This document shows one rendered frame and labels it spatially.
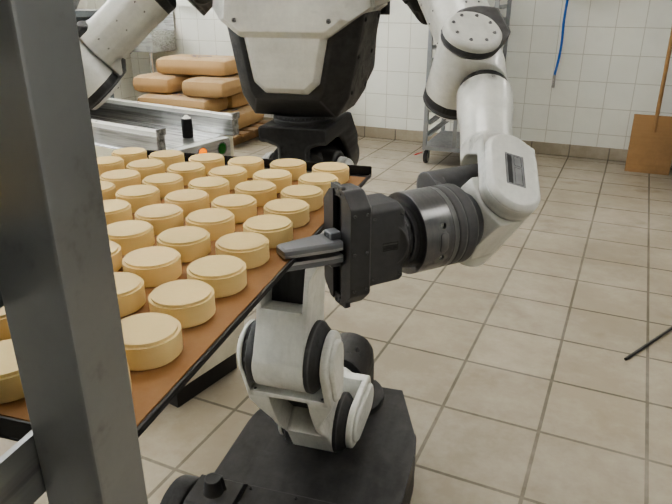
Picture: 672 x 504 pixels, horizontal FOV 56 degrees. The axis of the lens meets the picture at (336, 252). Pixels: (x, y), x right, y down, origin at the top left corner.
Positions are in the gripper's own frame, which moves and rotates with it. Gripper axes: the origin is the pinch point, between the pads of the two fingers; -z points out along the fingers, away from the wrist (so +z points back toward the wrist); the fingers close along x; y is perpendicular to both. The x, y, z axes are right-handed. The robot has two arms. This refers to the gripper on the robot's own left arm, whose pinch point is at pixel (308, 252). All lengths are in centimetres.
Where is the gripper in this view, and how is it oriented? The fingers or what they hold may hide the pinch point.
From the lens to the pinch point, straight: 61.2
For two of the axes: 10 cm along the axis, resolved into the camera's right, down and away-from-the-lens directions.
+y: 4.8, 3.3, -8.1
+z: 8.8, -1.8, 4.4
